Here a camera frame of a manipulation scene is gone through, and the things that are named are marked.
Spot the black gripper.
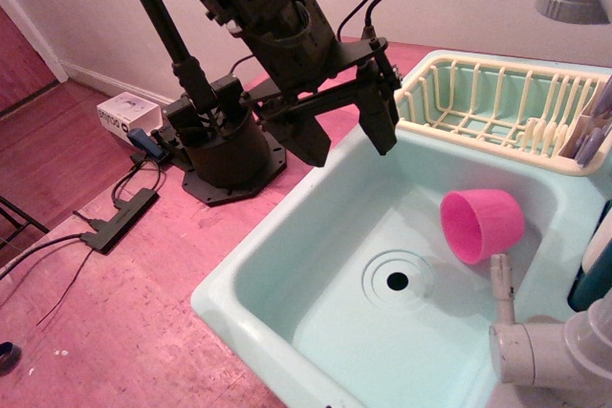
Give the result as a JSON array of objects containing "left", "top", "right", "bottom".
[{"left": 200, "top": 0, "right": 399, "bottom": 167}]

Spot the pink plastic cup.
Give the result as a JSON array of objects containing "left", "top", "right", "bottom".
[{"left": 440, "top": 188, "right": 525, "bottom": 265}]

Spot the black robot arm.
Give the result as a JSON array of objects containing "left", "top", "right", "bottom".
[{"left": 140, "top": 0, "right": 400, "bottom": 167}]

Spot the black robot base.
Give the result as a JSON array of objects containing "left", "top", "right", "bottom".
[{"left": 151, "top": 74, "right": 287, "bottom": 206}]

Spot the turquoise toy sink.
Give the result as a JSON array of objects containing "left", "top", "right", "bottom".
[{"left": 191, "top": 124, "right": 611, "bottom": 407}]

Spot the cream dish drying rack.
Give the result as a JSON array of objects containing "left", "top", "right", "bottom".
[{"left": 395, "top": 51, "right": 611, "bottom": 176}]

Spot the white cardboard box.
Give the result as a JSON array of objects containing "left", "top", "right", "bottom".
[{"left": 97, "top": 92, "right": 163, "bottom": 144}]

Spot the purple cutlery in rack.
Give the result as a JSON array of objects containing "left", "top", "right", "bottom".
[{"left": 574, "top": 78, "right": 611, "bottom": 167}]

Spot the black usb hub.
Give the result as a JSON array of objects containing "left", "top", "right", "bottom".
[{"left": 73, "top": 188, "right": 159, "bottom": 255}]

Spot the dark teal bottle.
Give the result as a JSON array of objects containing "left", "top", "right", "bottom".
[{"left": 568, "top": 212, "right": 611, "bottom": 311}]

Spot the white toy faucet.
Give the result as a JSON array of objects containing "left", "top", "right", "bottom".
[{"left": 490, "top": 254, "right": 611, "bottom": 394}]

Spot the black metal chair leg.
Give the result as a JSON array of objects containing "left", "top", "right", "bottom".
[{"left": 1, "top": 196, "right": 50, "bottom": 248}]

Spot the black tape roll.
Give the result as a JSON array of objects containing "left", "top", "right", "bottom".
[{"left": 0, "top": 341, "right": 22, "bottom": 376}]

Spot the blue clamp handle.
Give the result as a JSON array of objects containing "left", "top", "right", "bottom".
[{"left": 127, "top": 128, "right": 167, "bottom": 161}]

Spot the black hub cable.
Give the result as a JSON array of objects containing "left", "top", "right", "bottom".
[{"left": 0, "top": 233, "right": 85, "bottom": 280}]

